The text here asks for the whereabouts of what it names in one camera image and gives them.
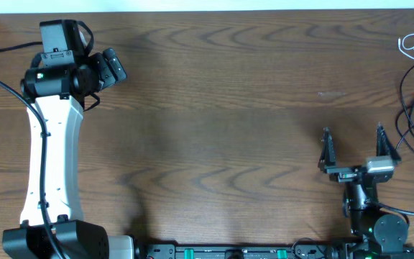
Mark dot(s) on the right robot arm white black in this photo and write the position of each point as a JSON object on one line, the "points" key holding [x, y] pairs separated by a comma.
{"points": [[380, 234]]}

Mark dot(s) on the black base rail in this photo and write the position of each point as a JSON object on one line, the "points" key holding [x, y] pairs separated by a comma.
{"points": [[304, 249]]}

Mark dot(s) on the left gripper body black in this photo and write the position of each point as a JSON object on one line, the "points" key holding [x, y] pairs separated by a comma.
{"points": [[111, 66]]}

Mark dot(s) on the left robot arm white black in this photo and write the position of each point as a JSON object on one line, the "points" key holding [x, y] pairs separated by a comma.
{"points": [[55, 88]]}

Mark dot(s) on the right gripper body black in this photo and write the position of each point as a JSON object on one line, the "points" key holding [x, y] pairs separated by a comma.
{"points": [[346, 175]]}

